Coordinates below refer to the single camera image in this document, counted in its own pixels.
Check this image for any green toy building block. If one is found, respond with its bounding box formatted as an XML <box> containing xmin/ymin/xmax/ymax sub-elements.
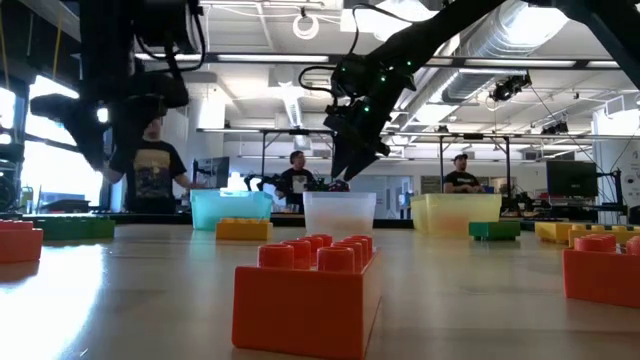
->
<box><xmin>35</xmin><ymin>214</ymin><xmax>117</xmax><ymax>243</ymax></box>
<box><xmin>468</xmin><ymin>220</ymin><xmax>522</xmax><ymax>243</ymax></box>

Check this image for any long ceiling light strip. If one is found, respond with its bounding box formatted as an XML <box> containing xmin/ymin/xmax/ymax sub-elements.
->
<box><xmin>133</xmin><ymin>51</ymin><xmax>331</xmax><ymax>65</ymax></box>

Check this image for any person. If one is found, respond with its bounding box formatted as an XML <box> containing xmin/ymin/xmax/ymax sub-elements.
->
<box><xmin>102</xmin><ymin>117</ymin><xmax>200</xmax><ymax>215</ymax></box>
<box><xmin>442</xmin><ymin>152</ymin><xmax>485</xmax><ymax>195</ymax></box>
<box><xmin>276</xmin><ymin>149</ymin><xmax>317</xmax><ymax>215</ymax></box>

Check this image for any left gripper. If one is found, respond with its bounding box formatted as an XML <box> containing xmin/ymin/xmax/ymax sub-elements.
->
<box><xmin>29</xmin><ymin>69</ymin><xmax>191</xmax><ymax>171</ymax></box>

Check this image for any clear white plastic bin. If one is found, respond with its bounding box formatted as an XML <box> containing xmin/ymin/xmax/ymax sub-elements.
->
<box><xmin>302</xmin><ymin>191</ymin><xmax>378</xmax><ymax>236</ymax></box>

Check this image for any yellow translucent plastic bin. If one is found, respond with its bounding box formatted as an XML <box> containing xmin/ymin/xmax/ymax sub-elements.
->
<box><xmin>410</xmin><ymin>193</ymin><xmax>503</xmax><ymax>236</ymax></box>

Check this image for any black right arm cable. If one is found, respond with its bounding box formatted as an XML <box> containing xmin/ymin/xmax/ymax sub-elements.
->
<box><xmin>298</xmin><ymin>3</ymin><xmax>401</xmax><ymax>99</ymax></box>

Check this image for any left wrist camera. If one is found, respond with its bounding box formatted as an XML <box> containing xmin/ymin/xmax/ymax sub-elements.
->
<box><xmin>133</xmin><ymin>0</ymin><xmax>202</xmax><ymax>55</ymax></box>

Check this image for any black computer monitor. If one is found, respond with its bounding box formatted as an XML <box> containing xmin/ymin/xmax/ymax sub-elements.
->
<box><xmin>545</xmin><ymin>159</ymin><xmax>600</xmax><ymax>199</ymax></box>
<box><xmin>191</xmin><ymin>155</ymin><xmax>232</xmax><ymax>191</ymax></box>

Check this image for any black ceiling camera rig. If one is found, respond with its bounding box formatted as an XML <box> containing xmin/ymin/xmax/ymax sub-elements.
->
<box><xmin>488</xmin><ymin>73</ymin><xmax>533</xmax><ymax>104</ymax></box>

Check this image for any black aluminium table frame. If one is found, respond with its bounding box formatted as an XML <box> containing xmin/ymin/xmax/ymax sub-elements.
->
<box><xmin>0</xmin><ymin>210</ymin><xmax>416</xmax><ymax>231</ymax></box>

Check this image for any black metal gantry frame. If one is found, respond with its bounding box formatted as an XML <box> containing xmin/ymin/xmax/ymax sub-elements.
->
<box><xmin>437</xmin><ymin>132</ymin><xmax>513</xmax><ymax>214</ymax></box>
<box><xmin>259</xmin><ymin>128</ymin><xmax>337</xmax><ymax>197</ymax></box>

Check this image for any white coiled cable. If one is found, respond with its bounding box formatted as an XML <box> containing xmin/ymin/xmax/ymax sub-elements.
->
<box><xmin>291</xmin><ymin>5</ymin><xmax>321</xmax><ymax>42</ymax></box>

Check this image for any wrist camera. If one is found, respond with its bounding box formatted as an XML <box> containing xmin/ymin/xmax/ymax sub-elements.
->
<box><xmin>133</xmin><ymin>0</ymin><xmax>202</xmax><ymax>55</ymax></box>
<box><xmin>329</xmin><ymin>53</ymin><xmax>377</xmax><ymax>100</ymax></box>

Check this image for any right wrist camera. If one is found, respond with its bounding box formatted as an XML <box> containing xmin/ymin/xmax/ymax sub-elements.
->
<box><xmin>329</xmin><ymin>53</ymin><xmax>377</xmax><ymax>100</ymax></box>

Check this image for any silver ribbed ceiling duct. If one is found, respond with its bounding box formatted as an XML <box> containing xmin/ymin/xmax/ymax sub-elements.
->
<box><xmin>441</xmin><ymin>0</ymin><xmax>572</xmax><ymax>105</ymax></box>

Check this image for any teal translucent plastic bin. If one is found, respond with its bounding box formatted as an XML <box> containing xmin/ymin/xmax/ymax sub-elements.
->
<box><xmin>190</xmin><ymin>188</ymin><xmax>275</xmax><ymax>232</ymax></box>

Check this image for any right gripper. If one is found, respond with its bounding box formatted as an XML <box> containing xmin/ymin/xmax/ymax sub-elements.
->
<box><xmin>324</xmin><ymin>79</ymin><xmax>401</xmax><ymax>182</ymax></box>

